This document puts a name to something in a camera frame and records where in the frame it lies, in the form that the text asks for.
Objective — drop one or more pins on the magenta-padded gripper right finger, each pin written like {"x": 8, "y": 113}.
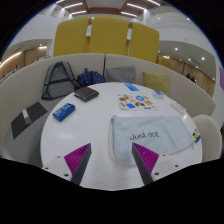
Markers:
{"x": 146, "y": 160}

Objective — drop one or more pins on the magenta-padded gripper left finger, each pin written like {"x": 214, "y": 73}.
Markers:
{"x": 77, "y": 159}

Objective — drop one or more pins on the light blue towel with writing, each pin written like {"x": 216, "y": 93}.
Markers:
{"x": 150, "y": 128}

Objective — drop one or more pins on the blue rectangular box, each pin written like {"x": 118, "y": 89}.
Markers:
{"x": 63, "y": 111}

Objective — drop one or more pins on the colourful sticker sheet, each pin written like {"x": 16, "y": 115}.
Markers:
{"x": 137, "y": 102}

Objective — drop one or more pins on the white upholstered chair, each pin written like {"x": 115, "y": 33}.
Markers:
{"x": 208, "y": 136}

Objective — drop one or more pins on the small white device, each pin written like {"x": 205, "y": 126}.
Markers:
{"x": 26, "y": 117}

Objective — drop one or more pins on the dark brown wallet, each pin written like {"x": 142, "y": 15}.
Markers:
{"x": 86, "y": 93}

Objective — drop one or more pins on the small clear plastic box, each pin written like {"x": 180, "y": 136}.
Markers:
{"x": 159, "y": 94}

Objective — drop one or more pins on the blue card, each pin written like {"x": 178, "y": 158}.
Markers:
{"x": 131, "y": 87}

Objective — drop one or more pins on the olive green cushion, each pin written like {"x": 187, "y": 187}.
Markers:
{"x": 156, "y": 82}

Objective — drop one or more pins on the grey mesh backpack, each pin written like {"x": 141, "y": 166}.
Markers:
{"x": 59, "y": 81}

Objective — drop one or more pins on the dark blue patterned bag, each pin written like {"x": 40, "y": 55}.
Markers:
{"x": 90, "y": 77}

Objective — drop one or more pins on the grey cushion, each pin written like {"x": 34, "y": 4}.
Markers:
{"x": 120, "y": 74}

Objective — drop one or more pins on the beige curved sofa bench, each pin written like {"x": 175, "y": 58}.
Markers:
{"x": 23, "y": 86}

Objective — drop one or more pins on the person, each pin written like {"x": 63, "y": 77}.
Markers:
{"x": 188, "y": 76}
{"x": 193, "y": 79}

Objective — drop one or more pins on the yellow partition panel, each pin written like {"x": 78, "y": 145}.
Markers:
{"x": 144, "y": 41}
{"x": 70, "y": 38}
{"x": 108, "y": 36}

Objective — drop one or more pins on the group of ceiling lights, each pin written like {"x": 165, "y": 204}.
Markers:
{"x": 73, "y": 5}

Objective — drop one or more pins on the magenta wall panel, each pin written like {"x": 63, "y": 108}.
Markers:
{"x": 222, "y": 78}

